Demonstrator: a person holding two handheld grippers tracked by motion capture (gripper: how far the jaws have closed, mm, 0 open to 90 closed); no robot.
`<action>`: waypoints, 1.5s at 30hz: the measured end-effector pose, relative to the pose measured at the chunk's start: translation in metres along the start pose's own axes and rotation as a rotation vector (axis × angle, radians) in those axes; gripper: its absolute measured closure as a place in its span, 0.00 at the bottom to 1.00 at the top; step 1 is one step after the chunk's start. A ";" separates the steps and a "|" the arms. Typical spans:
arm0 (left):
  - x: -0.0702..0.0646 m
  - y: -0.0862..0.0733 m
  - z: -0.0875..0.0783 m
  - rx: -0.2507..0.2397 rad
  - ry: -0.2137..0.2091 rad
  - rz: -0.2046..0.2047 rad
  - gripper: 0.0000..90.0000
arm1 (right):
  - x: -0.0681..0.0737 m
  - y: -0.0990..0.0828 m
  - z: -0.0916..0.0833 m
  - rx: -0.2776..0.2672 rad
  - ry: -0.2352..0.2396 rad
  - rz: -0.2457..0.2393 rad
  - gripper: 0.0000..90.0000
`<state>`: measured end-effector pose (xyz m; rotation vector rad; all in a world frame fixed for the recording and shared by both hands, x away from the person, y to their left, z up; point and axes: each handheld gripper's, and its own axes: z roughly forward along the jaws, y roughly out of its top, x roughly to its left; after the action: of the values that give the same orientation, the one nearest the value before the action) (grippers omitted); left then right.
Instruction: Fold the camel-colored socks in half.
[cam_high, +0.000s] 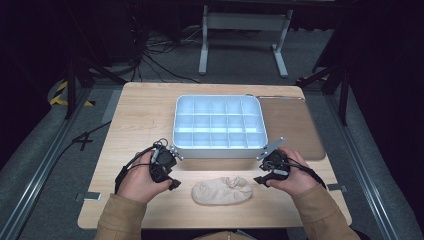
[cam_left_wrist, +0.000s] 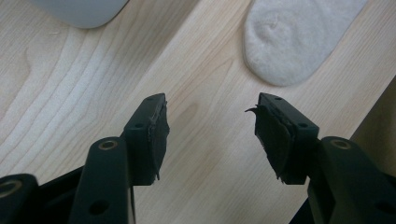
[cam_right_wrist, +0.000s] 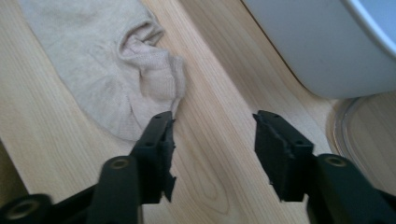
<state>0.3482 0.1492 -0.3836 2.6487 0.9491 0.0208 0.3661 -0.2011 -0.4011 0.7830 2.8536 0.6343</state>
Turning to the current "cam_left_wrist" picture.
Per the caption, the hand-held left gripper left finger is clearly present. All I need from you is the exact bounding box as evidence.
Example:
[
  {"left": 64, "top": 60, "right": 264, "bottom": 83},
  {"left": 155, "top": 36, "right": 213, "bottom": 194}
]
[{"left": 120, "top": 92, "right": 171, "bottom": 187}]

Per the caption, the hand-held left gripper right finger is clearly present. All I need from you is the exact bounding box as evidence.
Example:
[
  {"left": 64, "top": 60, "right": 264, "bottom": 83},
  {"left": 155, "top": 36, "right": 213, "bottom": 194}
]
[{"left": 244, "top": 91, "right": 321, "bottom": 186}]

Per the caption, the white fuzzy sock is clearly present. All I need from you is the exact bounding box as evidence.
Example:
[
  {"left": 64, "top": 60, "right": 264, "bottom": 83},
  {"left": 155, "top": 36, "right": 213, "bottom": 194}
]
[{"left": 243, "top": 0, "right": 369, "bottom": 88}]

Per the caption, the grey plastic container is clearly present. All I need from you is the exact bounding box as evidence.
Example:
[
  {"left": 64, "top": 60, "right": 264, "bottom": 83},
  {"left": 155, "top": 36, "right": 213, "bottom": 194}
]
[{"left": 29, "top": 0, "right": 130, "bottom": 30}]

